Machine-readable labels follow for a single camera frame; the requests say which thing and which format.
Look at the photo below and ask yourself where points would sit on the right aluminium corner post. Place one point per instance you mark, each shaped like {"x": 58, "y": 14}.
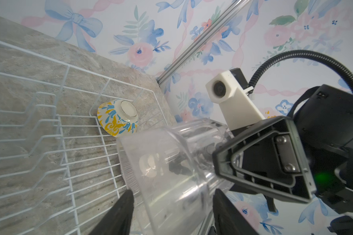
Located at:
{"x": 225, "y": 17}

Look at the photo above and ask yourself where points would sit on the white wire dish rack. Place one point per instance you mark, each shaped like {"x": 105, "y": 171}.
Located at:
{"x": 59, "y": 169}

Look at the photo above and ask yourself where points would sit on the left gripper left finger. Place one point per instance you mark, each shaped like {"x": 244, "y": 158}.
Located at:
{"x": 117, "y": 220}

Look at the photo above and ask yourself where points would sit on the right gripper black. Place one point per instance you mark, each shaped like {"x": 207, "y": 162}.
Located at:
{"x": 269, "y": 158}

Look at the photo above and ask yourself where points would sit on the grey striped ceramic bowl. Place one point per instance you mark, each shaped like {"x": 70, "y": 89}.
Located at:
{"x": 129, "y": 175}

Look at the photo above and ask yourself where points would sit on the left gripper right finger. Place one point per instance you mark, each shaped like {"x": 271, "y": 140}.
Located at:
{"x": 228, "y": 220}

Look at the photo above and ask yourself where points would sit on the clear glass tumbler front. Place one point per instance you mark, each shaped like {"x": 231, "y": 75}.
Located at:
{"x": 175, "y": 173}

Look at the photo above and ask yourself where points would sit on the yellow patterned ceramic bowl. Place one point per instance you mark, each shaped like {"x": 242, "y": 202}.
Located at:
{"x": 118, "y": 117}

